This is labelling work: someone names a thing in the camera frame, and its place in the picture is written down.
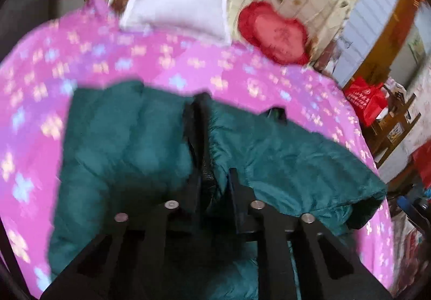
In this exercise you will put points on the white pillow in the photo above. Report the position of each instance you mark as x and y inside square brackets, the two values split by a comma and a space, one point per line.
[178, 0]

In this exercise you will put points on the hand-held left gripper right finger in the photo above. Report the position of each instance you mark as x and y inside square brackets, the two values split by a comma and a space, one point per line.
[239, 199]

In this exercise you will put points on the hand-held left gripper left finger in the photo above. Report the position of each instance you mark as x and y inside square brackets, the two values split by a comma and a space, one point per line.
[193, 192]

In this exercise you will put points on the pink floral bedsheet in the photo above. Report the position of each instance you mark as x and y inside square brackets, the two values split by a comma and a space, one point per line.
[101, 60]

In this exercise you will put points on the brown wooden door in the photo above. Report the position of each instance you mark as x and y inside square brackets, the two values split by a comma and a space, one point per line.
[397, 17]

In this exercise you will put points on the wooden chair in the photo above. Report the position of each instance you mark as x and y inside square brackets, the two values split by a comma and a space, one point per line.
[394, 118]

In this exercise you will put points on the red shopping bag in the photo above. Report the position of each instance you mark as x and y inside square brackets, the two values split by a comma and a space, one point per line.
[365, 101]

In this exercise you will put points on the green down jacket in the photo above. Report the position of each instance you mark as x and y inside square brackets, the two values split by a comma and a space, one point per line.
[118, 138]

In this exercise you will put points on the wall poster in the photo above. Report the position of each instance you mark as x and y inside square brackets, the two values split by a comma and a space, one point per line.
[417, 45]

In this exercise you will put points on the red heart cushion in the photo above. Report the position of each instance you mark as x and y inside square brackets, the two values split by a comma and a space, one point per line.
[272, 33]

